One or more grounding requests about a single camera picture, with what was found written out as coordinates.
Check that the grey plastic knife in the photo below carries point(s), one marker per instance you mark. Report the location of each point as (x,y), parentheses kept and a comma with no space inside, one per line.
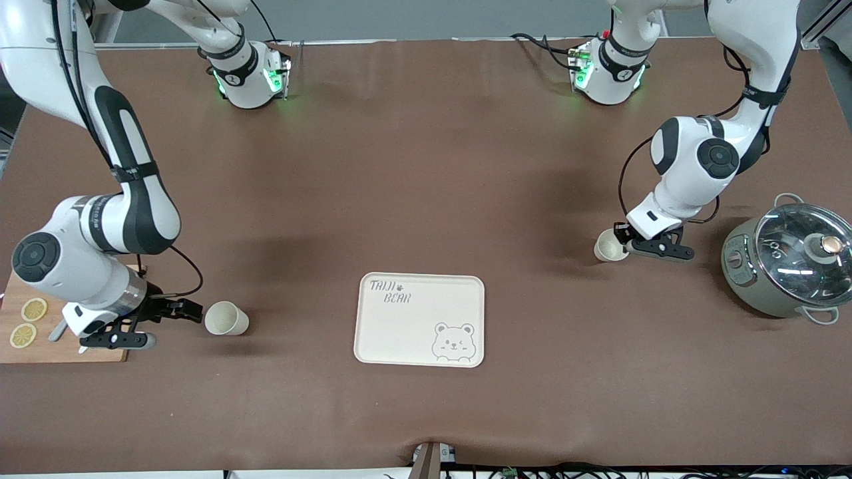
(56,332)

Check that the wooden cutting board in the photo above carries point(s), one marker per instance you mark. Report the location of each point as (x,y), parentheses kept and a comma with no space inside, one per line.
(40,352)

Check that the cream bear print tray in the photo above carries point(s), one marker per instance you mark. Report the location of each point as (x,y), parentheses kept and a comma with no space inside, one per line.
(406,326)

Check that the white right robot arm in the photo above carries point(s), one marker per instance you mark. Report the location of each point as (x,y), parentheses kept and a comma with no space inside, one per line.
(133,213)

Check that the glass pot lid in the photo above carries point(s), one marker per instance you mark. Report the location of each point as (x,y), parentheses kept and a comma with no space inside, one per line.
(792,253)

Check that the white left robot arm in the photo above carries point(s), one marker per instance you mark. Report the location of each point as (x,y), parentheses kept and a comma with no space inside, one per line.
(699,159)

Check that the dried lemon slice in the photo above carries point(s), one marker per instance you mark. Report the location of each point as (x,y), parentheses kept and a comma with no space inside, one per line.
(34,309)
(22,335)

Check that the brown table mat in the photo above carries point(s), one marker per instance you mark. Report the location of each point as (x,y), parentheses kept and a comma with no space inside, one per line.
(426,166)

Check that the grey-green cooking pot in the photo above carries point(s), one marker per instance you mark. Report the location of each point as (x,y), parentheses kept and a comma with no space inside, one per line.
(745,279)

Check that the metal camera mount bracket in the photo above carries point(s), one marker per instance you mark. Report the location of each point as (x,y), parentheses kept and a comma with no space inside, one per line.
(426,462)

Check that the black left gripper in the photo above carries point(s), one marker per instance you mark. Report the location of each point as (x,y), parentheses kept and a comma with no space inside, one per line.
(623,233)

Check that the aluminium frame profile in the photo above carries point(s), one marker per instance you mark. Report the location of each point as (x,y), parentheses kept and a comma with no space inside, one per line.
(809,41)

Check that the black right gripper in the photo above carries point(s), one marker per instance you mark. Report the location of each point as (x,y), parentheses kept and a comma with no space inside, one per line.
(158,305)

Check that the white IKEA cup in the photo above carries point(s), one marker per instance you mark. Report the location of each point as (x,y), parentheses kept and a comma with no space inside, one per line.
(607,247)
(223,318)

